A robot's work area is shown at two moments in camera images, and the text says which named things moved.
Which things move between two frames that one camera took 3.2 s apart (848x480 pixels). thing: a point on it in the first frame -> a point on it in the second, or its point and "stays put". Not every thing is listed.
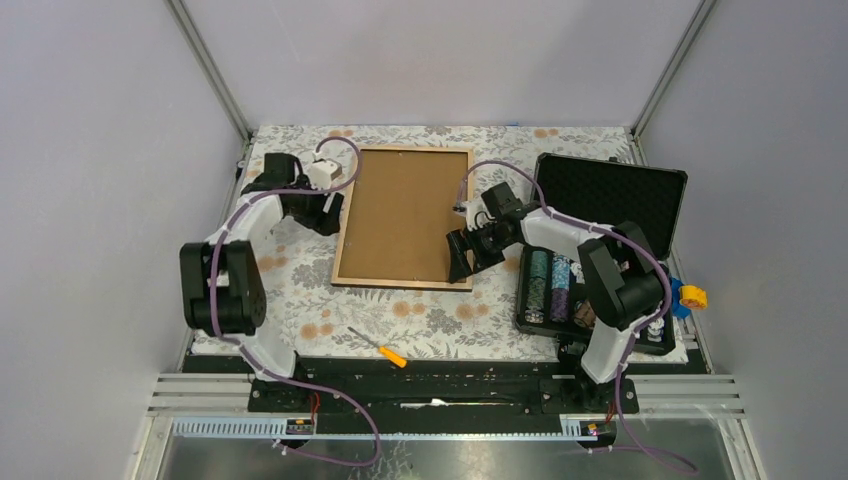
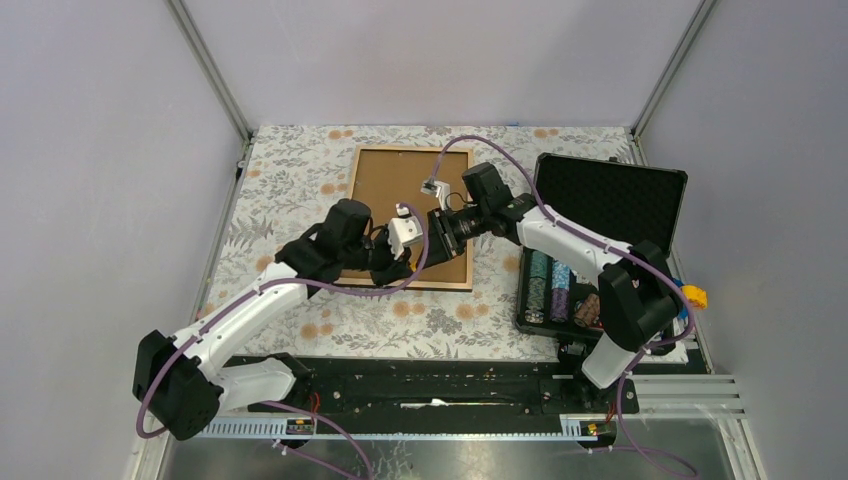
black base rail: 440,389 stays put
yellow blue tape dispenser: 686,298 stays put
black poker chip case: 644,201 stays put
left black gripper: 324,221 -> 393,269
